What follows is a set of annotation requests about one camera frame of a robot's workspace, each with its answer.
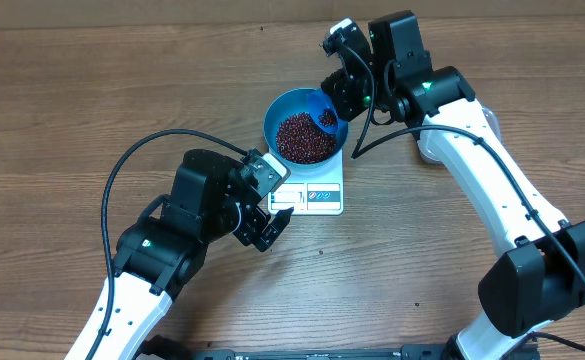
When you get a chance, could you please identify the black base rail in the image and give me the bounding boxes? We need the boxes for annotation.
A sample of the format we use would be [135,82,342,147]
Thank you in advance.
[131,334,541,360]

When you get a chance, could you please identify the teal metal bowl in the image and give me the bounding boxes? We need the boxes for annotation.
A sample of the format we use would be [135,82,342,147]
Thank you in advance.
[263,88,349,162]

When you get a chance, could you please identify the red beans in scoop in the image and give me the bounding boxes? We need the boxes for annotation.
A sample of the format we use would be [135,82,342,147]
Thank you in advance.
[319,109,338,128]

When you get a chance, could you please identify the red beans in bowl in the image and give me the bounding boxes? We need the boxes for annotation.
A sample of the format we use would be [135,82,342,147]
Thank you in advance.
[275,112,336,164]

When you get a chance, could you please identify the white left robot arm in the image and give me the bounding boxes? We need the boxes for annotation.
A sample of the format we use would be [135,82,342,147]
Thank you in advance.
[67,149,292,359]

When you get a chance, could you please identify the blue plastic measuring scoop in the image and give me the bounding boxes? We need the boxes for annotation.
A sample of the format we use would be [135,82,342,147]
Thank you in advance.
[306,89,339,135]

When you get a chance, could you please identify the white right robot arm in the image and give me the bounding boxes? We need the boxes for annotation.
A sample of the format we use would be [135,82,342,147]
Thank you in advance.
[321,11,585,359]

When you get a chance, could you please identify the clear plastic container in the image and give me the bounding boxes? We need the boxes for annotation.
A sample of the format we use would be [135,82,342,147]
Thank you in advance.
[416,106,502,165]

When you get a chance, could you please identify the white digital kitchen scale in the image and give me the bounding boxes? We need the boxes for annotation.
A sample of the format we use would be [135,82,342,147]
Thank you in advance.
[267,151,344,216]

